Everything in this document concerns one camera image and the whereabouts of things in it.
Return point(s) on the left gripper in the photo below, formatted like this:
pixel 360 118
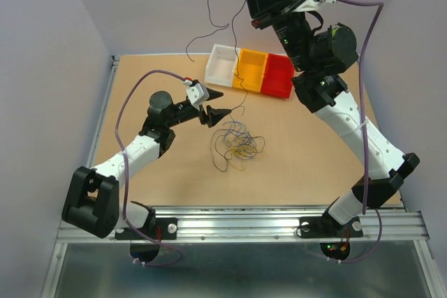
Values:
pixel 213 116

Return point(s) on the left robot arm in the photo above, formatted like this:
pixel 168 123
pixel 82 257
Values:
pixel 92 202

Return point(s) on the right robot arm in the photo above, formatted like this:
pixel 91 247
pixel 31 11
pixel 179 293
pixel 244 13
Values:
pixel 321 55

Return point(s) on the white plastic bin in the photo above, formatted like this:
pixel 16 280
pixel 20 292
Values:
pixel 221 65

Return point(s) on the yellow plastic bin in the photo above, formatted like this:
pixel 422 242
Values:
pixel 249 71

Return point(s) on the red plastic bin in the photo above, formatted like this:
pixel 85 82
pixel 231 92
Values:
pixel 277 76

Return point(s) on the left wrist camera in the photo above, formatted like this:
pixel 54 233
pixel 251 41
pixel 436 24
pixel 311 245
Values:
pixel 196 92

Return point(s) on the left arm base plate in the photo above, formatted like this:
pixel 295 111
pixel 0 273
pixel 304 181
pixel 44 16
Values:
pixel 156 228

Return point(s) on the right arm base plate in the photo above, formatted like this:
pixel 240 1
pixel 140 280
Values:
pixel 322 227

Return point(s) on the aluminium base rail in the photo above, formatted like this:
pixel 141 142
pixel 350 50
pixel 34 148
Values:
pixel 199 225

